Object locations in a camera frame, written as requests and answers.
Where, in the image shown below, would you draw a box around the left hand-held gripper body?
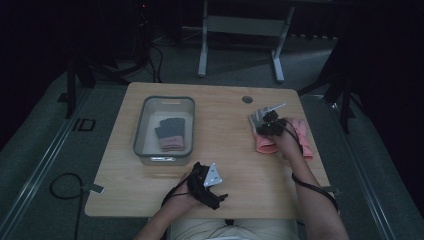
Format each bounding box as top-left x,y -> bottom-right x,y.
186,161 -> 224,208

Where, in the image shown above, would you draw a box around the person's left hand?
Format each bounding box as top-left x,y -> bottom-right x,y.
165,172 -> 201,215

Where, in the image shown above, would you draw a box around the black tripod stand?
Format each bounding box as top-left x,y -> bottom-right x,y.
63,49 -> 132,120
297,63 -> 358,135

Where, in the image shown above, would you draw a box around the white metal desk frame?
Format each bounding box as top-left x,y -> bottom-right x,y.
197,0 -> 296,84

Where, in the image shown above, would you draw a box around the pink ski glove printed back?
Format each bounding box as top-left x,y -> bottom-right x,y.
285,117 -> 315,160

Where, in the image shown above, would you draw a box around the metal floor rail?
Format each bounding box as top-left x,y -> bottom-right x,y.
0,87 -> 96,236
328,99 -> 399,240

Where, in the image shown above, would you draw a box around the right hand-held gripper cable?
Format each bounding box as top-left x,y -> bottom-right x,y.
283,119 -> 340,214

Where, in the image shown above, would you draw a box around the person's beige trousers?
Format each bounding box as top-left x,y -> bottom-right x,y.
166,218 -> 300,240

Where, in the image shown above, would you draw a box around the pink ski glove grey palm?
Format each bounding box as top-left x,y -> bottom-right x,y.
248,107 -> 285,155

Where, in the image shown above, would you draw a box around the person's right hand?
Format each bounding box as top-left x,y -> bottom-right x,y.
274,127 -> 304,161

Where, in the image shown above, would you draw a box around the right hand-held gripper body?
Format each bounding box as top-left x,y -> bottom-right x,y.
261,102 -> 288,136

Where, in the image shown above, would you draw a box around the black floor cable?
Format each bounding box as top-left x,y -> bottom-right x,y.
49,172 -> 85,240

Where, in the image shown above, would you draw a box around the hand-held gripper cable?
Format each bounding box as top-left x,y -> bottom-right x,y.
160,165 -> 202,208
283,119 -> 340,214

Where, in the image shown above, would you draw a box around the black background cables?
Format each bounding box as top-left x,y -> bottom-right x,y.
126,39 -> 165,84

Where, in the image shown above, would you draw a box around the left hand-held gripper cable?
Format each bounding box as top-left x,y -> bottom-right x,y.
160,165 -> 202,208

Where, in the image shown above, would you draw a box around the small grey table bracket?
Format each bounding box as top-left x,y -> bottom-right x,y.
81,182 -> 105,195
321,185 -> 342,196

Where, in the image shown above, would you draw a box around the clear plastic bin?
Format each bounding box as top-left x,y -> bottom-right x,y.
133,95 -> 196,167

